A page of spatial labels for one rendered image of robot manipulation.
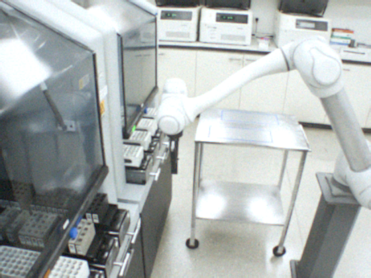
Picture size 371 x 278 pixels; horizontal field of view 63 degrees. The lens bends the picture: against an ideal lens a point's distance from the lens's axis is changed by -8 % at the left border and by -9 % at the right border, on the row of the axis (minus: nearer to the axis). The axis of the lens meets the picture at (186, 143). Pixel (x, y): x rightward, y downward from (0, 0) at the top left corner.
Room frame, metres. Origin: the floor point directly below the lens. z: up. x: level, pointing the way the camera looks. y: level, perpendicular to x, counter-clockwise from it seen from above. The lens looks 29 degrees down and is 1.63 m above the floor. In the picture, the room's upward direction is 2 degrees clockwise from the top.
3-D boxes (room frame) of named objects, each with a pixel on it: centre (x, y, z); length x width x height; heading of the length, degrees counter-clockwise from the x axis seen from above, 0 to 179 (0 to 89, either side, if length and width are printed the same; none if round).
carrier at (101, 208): (0.90, 0.30, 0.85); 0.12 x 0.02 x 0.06; 173
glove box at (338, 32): (3.82, -1.82, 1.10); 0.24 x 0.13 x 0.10; 82
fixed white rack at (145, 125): (1.61, 0.31, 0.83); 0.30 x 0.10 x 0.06; 83
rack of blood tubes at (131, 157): (1.31, 0.35, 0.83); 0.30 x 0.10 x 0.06; 83
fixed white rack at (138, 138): (1.46, 0.33, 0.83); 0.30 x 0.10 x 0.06; 83
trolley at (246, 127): (1.70, -0.37, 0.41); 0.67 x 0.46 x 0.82; 83
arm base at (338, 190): (1.29, -0.81, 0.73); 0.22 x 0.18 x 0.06; 173
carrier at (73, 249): (0.75, 0.34, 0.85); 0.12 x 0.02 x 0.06; 173
